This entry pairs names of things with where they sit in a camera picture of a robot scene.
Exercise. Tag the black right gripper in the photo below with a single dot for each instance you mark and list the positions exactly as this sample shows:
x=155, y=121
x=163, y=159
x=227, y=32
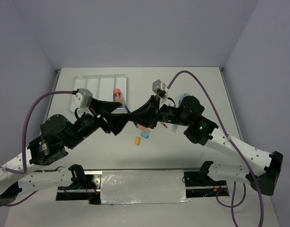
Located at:
x=148, y=114

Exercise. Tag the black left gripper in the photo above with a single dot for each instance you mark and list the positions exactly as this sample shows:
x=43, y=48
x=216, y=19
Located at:
x=115, y=122

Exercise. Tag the dark blue gel pen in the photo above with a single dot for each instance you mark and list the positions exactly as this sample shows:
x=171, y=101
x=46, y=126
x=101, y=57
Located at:
x=124, y=104

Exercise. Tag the pink capped crayon tube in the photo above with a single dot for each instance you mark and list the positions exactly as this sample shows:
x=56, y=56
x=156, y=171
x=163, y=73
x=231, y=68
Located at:
x=117, y=95

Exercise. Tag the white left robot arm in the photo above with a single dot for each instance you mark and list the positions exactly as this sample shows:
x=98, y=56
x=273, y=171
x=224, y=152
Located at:
x=20, y=175

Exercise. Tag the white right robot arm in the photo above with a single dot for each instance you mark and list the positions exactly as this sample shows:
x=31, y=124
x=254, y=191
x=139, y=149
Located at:
x=260, y=169

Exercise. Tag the light blue highlighter cap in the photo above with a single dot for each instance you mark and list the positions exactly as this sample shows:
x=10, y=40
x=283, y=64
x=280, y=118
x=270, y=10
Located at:
x=144, y=134

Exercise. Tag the white compartment tray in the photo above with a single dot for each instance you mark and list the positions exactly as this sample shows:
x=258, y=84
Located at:
x=102, y=86

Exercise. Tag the light blue highlighter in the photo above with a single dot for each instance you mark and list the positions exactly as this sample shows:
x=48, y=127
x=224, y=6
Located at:
x=174, y=128

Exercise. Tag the orange highlighter cap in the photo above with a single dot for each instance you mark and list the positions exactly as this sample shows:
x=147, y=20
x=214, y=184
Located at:
x=137, y=140

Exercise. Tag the silver foil sheet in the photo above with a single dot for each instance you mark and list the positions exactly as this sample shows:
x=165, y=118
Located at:
x=142, y=187

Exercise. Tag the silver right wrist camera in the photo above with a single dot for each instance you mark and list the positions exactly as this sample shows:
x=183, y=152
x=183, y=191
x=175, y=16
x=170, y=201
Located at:
x=161, y=90

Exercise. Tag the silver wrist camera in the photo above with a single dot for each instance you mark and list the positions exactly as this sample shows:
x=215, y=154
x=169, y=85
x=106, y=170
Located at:
x=82, y=98
x=161, y=90

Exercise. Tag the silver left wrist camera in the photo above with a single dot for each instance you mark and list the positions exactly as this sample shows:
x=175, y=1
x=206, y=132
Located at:
x=82, y=98

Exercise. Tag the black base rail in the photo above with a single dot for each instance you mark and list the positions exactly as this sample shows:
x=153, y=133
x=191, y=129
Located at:
x=90, y=191

